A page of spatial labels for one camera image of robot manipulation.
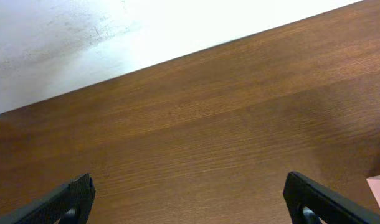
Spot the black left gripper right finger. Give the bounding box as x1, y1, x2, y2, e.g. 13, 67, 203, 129
283, 171, 380, 224

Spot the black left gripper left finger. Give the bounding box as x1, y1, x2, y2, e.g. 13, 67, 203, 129
0, 173, 95, 224

